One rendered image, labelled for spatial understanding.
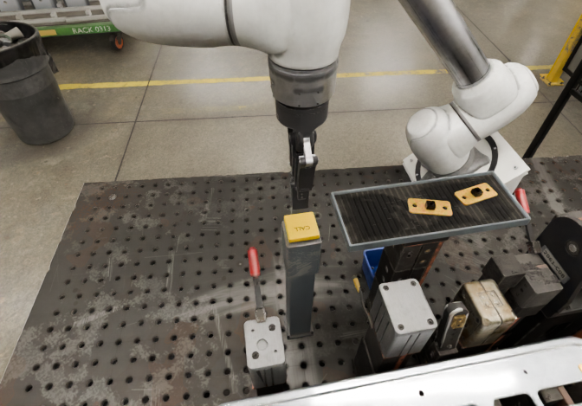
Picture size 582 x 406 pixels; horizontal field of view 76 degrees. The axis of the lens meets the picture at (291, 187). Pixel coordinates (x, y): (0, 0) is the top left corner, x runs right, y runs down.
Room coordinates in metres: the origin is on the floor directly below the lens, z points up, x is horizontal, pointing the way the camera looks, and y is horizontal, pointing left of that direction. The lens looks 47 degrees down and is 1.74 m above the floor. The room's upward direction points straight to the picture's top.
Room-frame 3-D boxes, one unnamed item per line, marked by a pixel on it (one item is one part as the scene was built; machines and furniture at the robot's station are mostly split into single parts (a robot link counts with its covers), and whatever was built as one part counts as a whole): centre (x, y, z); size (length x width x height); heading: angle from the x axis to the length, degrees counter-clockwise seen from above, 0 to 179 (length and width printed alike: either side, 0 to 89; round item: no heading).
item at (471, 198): (0.53, -0.39, 1.17); 0.08 x 0.04 x 0.01; 111
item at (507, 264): (0.40, -0.43, 0.90); 0.05 x 0.05 x 0.40; 10
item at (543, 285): (0.39, -0.49, 0.89); 0.13 x 0.11 x 0.38; 10
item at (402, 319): (0.31, -0.21, 0.90); 0.13 x 0.10 x 0.41; 10
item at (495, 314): (0.33, -0.38, 0.89); 0.13 x 0.11 x 0.38; 10
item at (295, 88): (0.45, -0.02, 1.48); 0.09 x 0.09 x 0.06
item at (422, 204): (0.49, -0.28, 1.17); 0.08 x 0.04 x 0.01; 84
